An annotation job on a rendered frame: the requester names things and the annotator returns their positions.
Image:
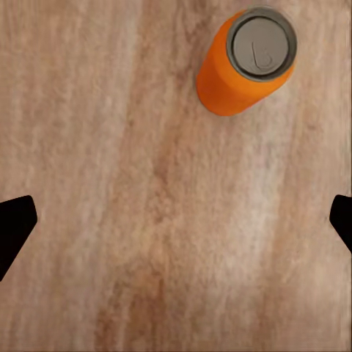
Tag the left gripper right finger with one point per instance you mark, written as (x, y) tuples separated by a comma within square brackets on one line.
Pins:
[(341, 218)]

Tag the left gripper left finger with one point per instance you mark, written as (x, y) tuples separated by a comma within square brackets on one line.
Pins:
[(17, 220)]

